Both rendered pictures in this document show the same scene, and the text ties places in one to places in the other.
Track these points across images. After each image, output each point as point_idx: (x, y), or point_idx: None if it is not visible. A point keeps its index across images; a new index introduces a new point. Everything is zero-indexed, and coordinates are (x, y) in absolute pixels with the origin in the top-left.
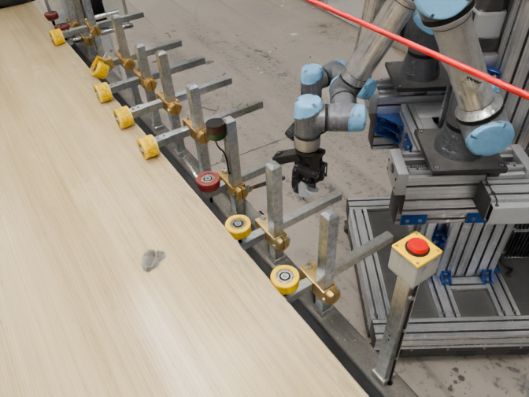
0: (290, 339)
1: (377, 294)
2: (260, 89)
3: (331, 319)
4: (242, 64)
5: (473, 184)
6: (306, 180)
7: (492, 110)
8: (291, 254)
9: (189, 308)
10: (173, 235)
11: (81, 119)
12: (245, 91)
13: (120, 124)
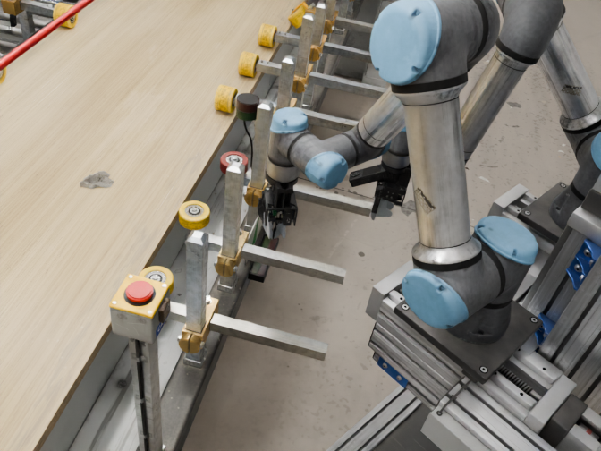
0: (79, 322)
1: (355, 445)
2: (537, 167)
3: (189, 373)
4: (551, 130)
5: (459, 376)
6: (268, 213)
7: (438, 258)
8: (353, 343)
9: (61, 234)
10: (138, 178)
11: (225, 46)
12: (515, 158)
13: (238, 68)
